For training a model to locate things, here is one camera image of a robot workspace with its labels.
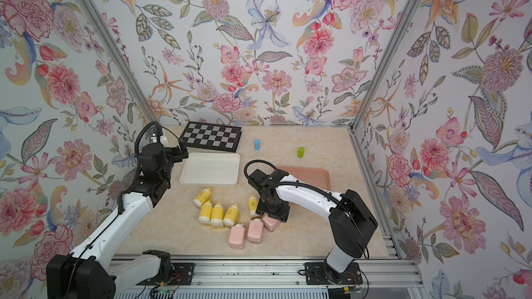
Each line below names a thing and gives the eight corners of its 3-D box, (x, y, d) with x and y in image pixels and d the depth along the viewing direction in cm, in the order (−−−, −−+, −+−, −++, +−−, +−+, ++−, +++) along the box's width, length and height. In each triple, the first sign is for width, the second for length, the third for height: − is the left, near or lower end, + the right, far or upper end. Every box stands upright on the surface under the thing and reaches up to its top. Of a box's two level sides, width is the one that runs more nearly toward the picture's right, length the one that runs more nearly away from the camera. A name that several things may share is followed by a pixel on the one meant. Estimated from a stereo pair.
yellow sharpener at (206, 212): (201, 227, 86) (197, 221, 81) (205, 207, 91) (202, 201, 86) (212, 227, 86) (208, 221, 81) (215, 207, 91) (212, 201, 86)
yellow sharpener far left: (196, 207, 91) (192, 200, 86) (209, 193, 96) (206, 185, 90) (203, 212, 90) (199, 205, 84) (216, 197, 94) (213, 190, 88)
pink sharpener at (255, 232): (248, 243, 82) (247, 238, 77) (249, 224, 87) (248, 218, 81) (263, 243, 82) (263, 238, 77) (263, 224, 87) (263, 218, 81)
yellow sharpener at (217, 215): (213, 229, 86) (210, 223, 80) (216, 209, 91) (213, 202, 86) (224, 229, 86) (221, 223, 80) (226, 209, 91) (224, 202, 86)
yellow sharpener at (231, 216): (225, 227, 86) (222, 220, 80) (233, 209, 91) (231, 201, 85) (234, 231, 85) (231, 224, 79) (242, 212, 90) (240, 205, 84)
